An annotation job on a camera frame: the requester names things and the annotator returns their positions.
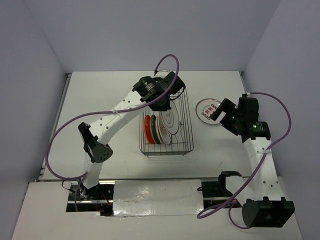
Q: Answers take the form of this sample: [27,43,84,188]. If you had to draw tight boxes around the white plate red characters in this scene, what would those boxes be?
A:
[195,98,221,126]

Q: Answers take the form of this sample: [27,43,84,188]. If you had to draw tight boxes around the white plate green rim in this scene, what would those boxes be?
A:
[159,102,180,135]

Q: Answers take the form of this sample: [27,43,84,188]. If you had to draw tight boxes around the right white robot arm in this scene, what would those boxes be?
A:
[197,93,295,229]

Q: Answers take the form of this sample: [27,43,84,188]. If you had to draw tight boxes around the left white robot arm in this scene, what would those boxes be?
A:
[78,71,185,200]

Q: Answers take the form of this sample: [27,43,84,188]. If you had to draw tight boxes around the white plate orange sunburst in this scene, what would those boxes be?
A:
[156,113,172,146]

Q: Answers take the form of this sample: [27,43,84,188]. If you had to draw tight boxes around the green patterned plate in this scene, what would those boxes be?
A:
[150,114,161,145]

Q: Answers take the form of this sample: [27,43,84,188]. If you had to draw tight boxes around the silver foil sheet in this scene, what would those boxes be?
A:
[112,179,204,217]

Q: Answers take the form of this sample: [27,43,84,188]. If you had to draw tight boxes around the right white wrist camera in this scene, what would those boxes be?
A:
[241,92,251,98]

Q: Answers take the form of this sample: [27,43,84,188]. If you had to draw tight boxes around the wire dish rack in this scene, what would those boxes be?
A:
[139,88,194,157]

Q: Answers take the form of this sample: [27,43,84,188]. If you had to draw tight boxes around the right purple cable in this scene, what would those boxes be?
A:
[196,91,292,230]

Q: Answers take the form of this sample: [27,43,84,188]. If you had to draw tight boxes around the purple cable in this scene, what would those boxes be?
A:
[44,53,181,212]
[196,91,292,230]

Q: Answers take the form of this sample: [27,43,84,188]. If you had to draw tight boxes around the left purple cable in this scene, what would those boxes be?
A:
[44,53,181,212]

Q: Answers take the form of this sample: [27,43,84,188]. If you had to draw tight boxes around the black metal base rail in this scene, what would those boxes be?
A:
[65,179,232,217]

